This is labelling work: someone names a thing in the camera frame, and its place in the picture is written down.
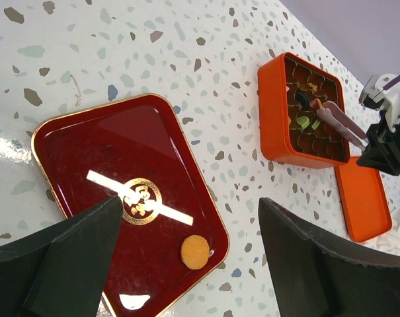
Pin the orange box lid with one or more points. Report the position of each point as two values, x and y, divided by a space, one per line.
364 203

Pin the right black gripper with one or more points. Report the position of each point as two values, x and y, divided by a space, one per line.
382 152

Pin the black cookie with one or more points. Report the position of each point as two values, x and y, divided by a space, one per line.
302 98

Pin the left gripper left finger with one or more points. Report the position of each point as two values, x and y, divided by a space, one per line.
61 270

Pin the orange flower cookie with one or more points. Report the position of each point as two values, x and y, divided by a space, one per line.
313 87

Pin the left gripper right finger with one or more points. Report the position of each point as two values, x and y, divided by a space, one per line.
317 273

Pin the green cookie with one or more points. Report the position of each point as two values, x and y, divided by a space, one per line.
303 121
315 124

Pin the red cookie tray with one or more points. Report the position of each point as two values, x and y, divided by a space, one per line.
135 149

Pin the white crumpled plastic bag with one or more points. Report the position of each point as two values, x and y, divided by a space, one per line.
389 242

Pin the orange compartment cookie box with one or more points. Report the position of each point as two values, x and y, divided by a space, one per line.
320 148

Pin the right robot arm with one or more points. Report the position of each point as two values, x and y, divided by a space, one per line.
382 123

